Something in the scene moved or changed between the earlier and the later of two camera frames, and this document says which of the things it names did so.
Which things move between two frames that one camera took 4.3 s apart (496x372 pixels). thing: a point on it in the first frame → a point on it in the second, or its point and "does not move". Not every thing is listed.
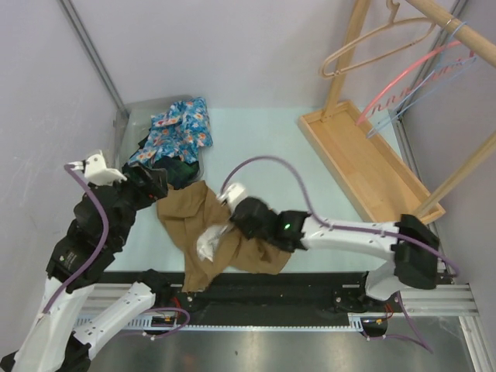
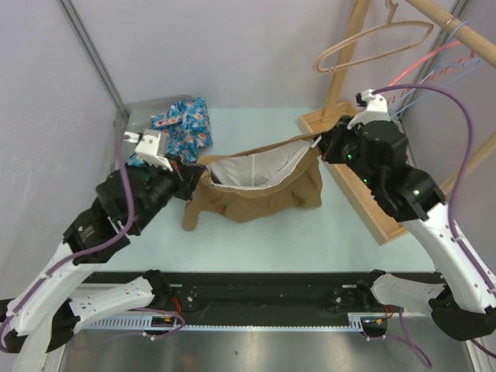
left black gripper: x=156 y=187 → x=188 y=176
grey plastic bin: x=133 y=118 does not move
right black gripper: x=246 y=234 → x=329 y=142
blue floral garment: x=179 y=132 does not move
